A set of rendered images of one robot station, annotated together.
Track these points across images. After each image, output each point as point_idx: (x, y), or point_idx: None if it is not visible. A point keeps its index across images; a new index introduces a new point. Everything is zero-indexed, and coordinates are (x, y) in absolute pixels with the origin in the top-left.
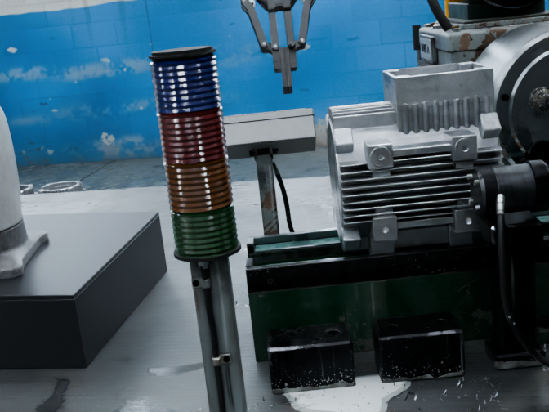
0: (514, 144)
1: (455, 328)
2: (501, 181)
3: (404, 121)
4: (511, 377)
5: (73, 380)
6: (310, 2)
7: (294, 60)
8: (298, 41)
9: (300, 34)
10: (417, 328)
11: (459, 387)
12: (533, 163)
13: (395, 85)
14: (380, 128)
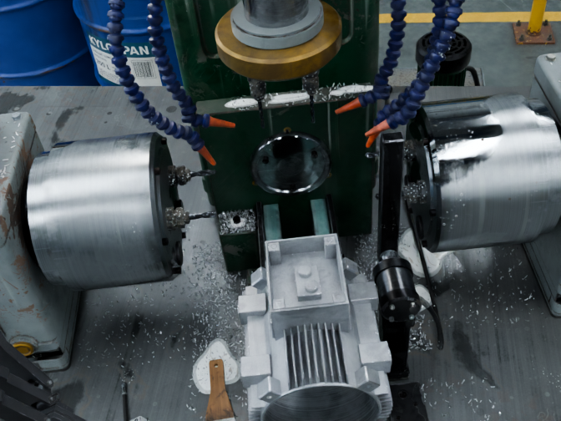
0: (172, 266)
1: (416, 385)
2: (414, 290)
3: (351, 322)
4: (418, 371)
5: None
6: (7, 342)
7: (65, 408)
8: (49, 388)
9: (42, 380)
10: (415, 410)
11: (433, 404)
12: (398, 263)
13: (347, 307)
14: (345, 345)
